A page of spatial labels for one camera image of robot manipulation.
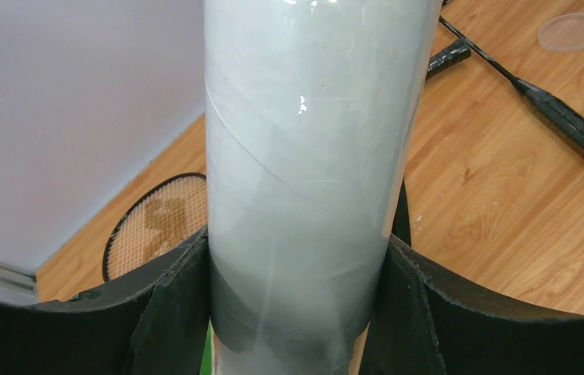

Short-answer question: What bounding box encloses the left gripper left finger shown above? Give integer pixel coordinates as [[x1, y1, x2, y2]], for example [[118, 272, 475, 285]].
[[0, 229, 210, 374]]

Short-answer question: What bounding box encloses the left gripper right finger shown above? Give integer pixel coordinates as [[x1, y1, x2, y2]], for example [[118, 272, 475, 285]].
[[360, 237, 584, 374]]

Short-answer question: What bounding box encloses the white shuttlecock tube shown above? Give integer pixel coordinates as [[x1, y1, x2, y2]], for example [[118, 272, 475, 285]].
[[204, 0, 442, 374]]

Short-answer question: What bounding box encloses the clear plastic tube lid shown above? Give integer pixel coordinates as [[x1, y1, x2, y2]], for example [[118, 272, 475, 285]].
[[537, 12, 584, 53]]

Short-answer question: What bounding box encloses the badminton racket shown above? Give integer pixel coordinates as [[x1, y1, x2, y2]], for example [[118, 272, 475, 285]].
[[439, 16, 584, 151], [102, 172, 207, 282]]

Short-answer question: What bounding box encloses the black racket bag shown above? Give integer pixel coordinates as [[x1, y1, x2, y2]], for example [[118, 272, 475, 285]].
[[392, 181, 412, 247]]

